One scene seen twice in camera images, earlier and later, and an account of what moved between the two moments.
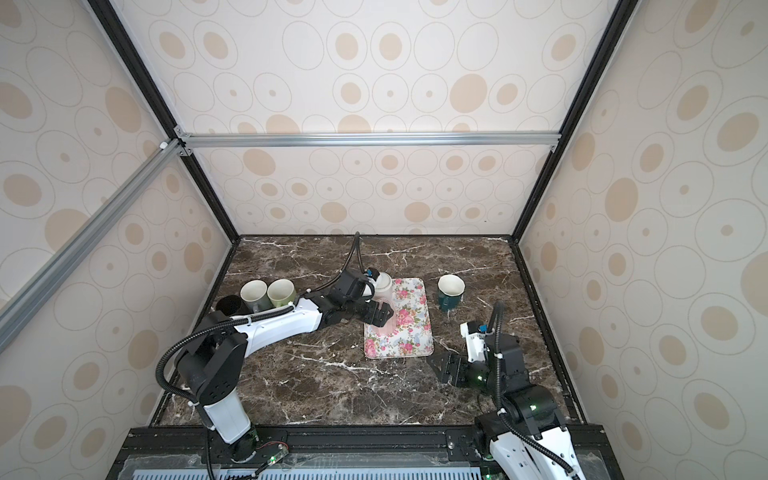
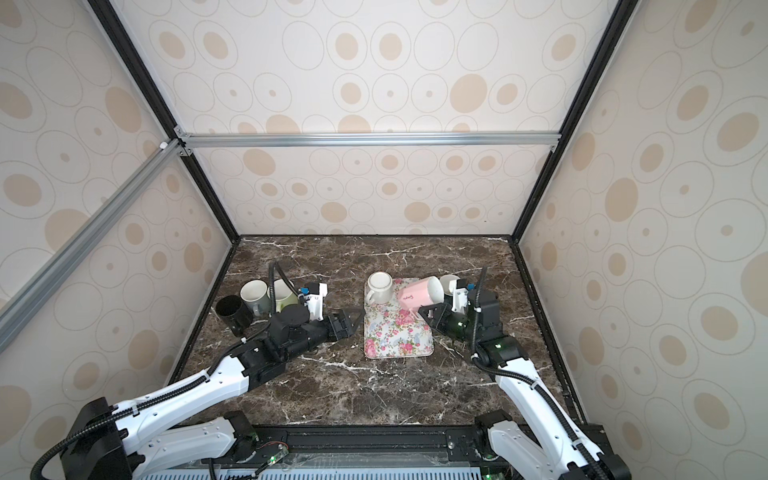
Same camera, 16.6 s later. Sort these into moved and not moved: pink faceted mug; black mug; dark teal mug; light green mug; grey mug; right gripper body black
Moved: pink faceted mug; right gripper body black
Not moved: light green mug; black mug; grey mug; dark teal mug
